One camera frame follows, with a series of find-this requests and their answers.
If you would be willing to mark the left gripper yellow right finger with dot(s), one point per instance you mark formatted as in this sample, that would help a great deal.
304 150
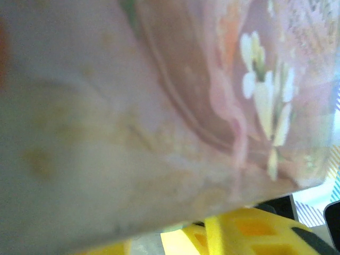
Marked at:
231 231

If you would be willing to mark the pink fairy print tin box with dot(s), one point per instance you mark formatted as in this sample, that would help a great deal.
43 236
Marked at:
132 106

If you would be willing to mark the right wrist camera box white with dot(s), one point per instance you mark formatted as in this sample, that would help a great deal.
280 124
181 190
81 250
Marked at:
333 225

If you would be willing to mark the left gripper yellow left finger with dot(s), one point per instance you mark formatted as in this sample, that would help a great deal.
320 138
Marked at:
114 251

